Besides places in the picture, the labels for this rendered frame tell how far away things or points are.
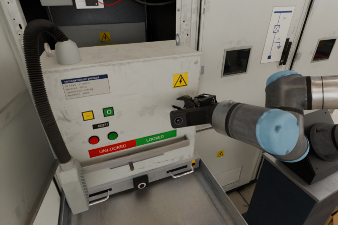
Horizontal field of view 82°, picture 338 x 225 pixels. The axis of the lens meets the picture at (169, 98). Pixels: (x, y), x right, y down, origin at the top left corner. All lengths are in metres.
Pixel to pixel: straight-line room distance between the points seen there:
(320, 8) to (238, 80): 0.62
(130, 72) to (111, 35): 0.92
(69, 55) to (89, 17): 1.05
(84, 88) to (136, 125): 0.22
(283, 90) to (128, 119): 0.47
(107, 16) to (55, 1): 0.77
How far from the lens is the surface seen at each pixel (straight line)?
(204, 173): 0.93
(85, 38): 1.49
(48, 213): 1.41
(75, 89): 0.60
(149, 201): 0.86
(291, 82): 0.60
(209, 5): 0.98
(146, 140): 0.74
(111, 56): 0.64
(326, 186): 1.27
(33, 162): 0.98
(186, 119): 0.53
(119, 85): 0.61
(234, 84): 1.20
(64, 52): 0.60
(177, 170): 0.90
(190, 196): 0.88
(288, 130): 0.46
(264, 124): 0.43
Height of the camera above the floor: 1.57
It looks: 29 degrees down
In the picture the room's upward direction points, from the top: straight up
